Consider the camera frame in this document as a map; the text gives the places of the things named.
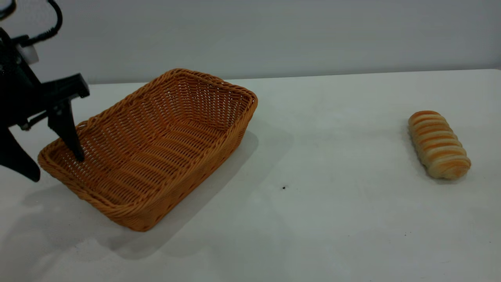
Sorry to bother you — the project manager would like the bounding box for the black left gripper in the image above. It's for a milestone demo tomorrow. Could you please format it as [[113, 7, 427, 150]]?
[[0, 27, 90, 183]]

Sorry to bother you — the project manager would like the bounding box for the orange woven wicker basket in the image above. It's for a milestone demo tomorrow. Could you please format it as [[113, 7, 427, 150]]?
[[38, 69, 258, 232]]

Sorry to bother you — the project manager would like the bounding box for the striped long bread roll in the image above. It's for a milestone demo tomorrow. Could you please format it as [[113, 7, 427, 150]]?
[[408, 111, 471, 181]]

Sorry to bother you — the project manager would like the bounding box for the white wrist connector piece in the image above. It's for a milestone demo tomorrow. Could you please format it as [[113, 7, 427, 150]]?
[[17, 43, 40, 65]]

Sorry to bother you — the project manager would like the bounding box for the black cable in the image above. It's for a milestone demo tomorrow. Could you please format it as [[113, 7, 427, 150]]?
[[23, 0, 63, 46]]

